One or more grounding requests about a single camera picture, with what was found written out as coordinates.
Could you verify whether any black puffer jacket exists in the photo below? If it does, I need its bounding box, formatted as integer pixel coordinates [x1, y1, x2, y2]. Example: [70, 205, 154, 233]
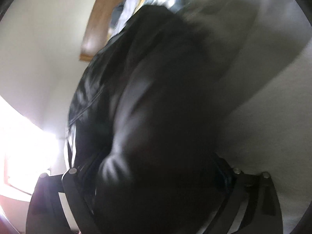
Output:
[65, 4, 242, 234]

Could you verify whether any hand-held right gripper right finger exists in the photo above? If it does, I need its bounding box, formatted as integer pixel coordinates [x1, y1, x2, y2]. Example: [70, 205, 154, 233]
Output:
[202, 152, 284, 234]

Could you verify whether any wooden headboard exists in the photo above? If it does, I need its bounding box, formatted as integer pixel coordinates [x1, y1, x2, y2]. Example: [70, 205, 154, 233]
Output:
[79, 0, 142, 61]

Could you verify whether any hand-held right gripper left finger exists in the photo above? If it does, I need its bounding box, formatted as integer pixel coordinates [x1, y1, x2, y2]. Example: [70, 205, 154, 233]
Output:
[26, 168, 103, 234]

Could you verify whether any bright window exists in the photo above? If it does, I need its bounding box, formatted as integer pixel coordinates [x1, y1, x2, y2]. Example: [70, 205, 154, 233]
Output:
[0, 95, 66, 195]

